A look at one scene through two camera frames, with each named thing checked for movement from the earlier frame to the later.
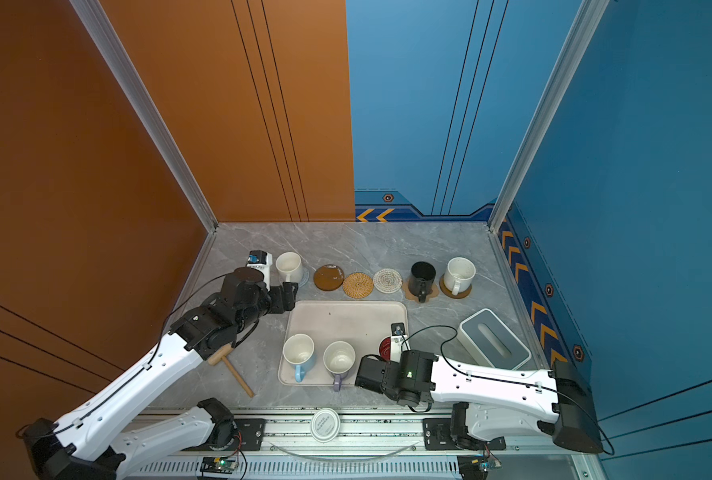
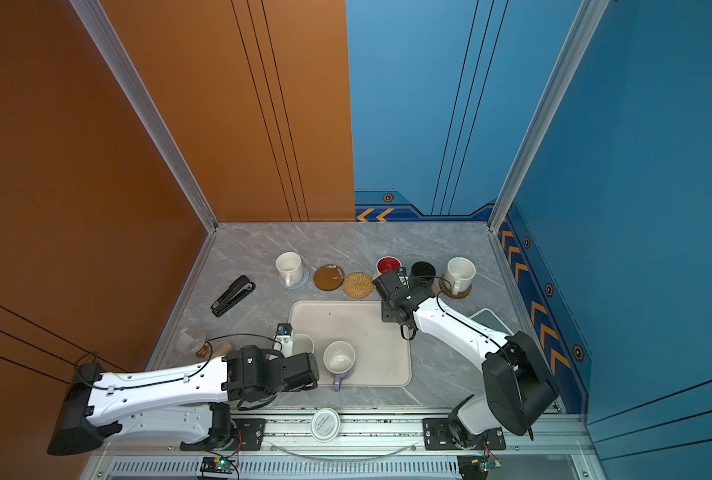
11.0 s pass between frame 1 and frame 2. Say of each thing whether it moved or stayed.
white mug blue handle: stayed
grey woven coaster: stayed
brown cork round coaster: stayed
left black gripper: moved
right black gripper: moved
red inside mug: moved
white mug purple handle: stayed
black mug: stayed
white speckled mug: stayed
